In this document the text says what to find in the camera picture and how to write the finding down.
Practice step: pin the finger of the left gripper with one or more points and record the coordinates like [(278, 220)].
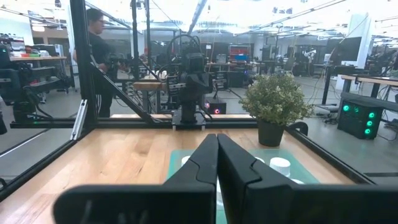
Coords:
[(205, 83), (190, 83)]

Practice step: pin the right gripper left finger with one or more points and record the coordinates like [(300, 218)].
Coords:
[(202, 168)]

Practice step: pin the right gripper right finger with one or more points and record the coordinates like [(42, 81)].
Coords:
[(236, 174)]

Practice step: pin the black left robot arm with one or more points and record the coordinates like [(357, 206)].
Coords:
[(188, 105)]

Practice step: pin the teal translucent plastic basket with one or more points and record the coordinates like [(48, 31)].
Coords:
[(177, 168)]

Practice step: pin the black box with red light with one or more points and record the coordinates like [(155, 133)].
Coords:
[(216, 107)]

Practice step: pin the wooden workbench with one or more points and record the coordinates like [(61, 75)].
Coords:
[(149, 85)]

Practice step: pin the red parts shelf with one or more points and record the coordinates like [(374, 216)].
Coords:
[(239, 49)]

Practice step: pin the bushy green potted plant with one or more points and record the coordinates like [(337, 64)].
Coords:
[(275, 99)]

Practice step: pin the person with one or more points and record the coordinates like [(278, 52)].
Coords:
[(99, 49)]

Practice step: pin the black computer with green lights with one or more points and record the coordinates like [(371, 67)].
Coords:
[(357, 121)]

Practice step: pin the black monitor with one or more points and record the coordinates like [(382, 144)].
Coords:
[(346, 51)]

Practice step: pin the desk with shelves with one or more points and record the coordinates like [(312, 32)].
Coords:
[(37, 58)]

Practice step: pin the wooden top desk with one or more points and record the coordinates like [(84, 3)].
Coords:
[(373, 80)]

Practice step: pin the black aluminium table frame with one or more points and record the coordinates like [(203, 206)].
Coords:
[(82, 62)]

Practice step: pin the silver metal bracket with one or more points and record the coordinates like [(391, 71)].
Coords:
[(79, 119)]

